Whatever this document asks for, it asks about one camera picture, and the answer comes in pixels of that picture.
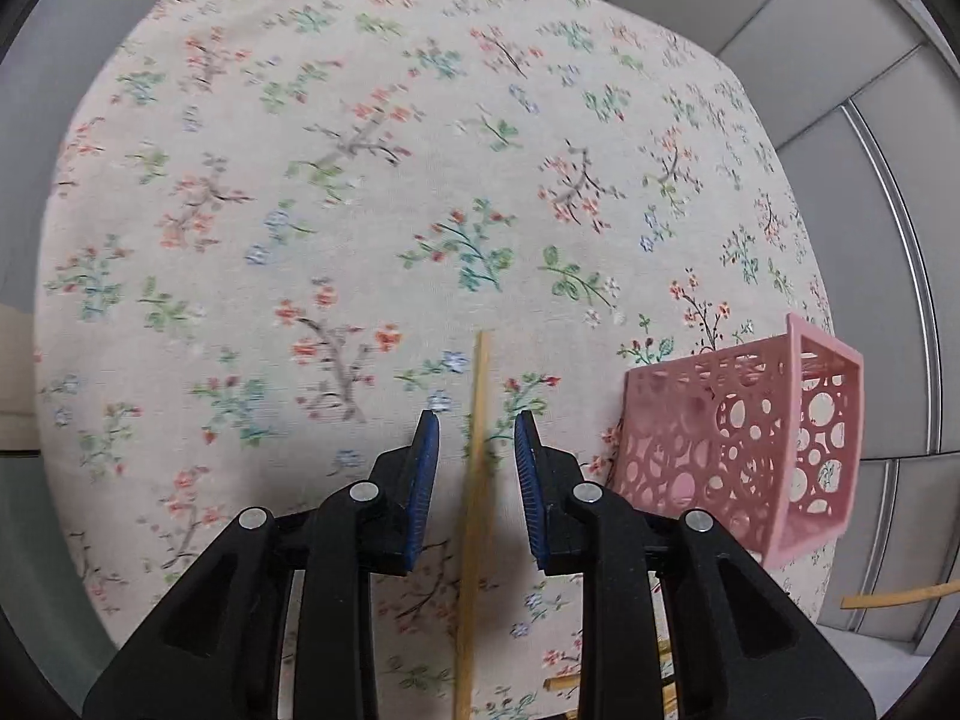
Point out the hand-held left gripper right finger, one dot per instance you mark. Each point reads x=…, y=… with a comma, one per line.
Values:
x=529, y=487

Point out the curved wooden bar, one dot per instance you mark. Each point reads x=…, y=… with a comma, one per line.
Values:
x=892, y=598

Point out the pink perforated basket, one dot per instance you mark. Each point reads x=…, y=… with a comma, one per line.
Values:
x=675, y=420

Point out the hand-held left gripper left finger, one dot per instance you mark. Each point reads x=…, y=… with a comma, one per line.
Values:
x=424, y=480

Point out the floral tablecloth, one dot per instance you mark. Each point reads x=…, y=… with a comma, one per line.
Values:
x=300, y=165

